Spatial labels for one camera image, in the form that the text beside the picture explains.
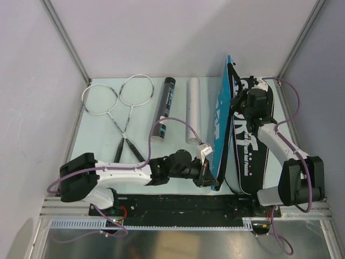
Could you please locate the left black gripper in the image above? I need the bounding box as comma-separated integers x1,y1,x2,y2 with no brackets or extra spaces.
169,156,218,188

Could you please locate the blue racket bag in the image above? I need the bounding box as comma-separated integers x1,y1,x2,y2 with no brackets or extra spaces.
210,55,235,191

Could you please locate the white shuttlecock tube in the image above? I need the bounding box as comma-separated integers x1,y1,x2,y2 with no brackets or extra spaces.
186,78,202,145

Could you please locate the black shuttlecock tube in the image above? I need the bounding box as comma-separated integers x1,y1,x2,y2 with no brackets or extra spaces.
150,77,176,143

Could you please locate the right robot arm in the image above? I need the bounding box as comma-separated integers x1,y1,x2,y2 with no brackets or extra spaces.
231,86,325,216

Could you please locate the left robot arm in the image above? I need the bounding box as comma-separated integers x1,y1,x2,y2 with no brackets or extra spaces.
60,149,218,215

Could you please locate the black racket bag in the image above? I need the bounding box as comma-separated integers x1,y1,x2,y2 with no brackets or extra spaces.
224,65,274,195

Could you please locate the white racket black grip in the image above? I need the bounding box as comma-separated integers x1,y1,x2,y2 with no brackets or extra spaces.
114,74,155,163

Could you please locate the white racket far left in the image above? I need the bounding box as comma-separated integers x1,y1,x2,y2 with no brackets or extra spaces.
81,84,125,163

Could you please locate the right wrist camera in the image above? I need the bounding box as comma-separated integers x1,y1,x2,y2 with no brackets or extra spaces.
254,77,269,92

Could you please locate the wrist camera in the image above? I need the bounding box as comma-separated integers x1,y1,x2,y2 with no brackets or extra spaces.
196,143,213,164
254,77,269,92

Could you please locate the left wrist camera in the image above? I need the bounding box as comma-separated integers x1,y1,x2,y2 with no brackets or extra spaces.
196,143,213,164

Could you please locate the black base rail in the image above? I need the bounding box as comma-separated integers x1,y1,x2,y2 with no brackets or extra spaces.
102,194,272,228

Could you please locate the white cable duct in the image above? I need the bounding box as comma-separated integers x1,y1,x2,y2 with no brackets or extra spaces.
50,217,254,231

